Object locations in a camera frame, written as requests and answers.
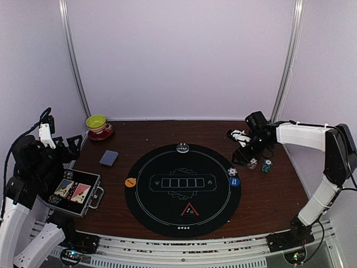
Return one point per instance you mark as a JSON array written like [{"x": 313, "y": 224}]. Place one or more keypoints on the orange round blind button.
[{"x": 130, "y": 182}]

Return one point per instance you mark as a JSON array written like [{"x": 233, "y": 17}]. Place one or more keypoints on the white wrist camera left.
[{"x": 46, "y": 129}]

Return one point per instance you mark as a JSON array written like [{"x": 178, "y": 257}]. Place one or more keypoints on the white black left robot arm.
[{"x": 33, "y": 177}]

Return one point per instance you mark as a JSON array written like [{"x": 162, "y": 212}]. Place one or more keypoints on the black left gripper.
[{"x": 65, "y": 157}]

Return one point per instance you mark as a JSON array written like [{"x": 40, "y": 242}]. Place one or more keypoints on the red card box in case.
[{"x": 80, "y": 193}]

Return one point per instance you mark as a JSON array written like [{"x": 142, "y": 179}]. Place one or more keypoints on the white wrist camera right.
[{"x": 238, "y": 136}]

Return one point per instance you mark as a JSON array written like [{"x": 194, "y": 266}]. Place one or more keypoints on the blue round blind button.
[{"x": 234, "y": 181}]

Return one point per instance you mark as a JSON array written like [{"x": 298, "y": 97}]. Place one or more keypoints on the blue card box in case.
[{"x": 63, "y": 188}]

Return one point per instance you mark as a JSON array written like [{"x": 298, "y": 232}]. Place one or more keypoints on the blue white poker chip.
[{"x": 232, "y": 172}]

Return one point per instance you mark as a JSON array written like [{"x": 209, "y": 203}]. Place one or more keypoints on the red black triangle marker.
[{"x": 189, "y": 211}]

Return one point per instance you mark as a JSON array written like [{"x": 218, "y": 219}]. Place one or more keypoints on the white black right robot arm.
[{"x": 324, "y": 157}]

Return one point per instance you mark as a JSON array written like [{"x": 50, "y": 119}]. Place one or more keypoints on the blue playing card deck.
[{"x": 108, "y": 158}]

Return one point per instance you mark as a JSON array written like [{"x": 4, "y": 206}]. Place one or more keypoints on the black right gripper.
[{"x": 241, "y": 154}]

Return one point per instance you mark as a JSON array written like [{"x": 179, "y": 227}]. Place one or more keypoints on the aluminium front rail frame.
[{"x": 248, "y": 251}]

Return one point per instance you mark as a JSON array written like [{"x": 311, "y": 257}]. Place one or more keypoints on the clear round dealer button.
[{"x": 182, "y": 148}]

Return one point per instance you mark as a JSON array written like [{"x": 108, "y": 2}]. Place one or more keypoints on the green poker chip stack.
[{"x": 267, "y": 165}]

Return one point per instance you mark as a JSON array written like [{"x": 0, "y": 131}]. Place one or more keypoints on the green bowl on red saucer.
[{"x": 99, "y": 128}]

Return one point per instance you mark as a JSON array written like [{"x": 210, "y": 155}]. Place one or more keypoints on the aluminium poker case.
[{"x": 65, "y": 205}]

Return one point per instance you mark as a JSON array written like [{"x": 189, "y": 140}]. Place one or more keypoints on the round black poker mat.
[{"x": 168, "y": 180}]

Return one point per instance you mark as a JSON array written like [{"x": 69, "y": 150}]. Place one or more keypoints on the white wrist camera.
[
  {"x": 238, "y": 136},
  {"x": 46, "y": 129}
]

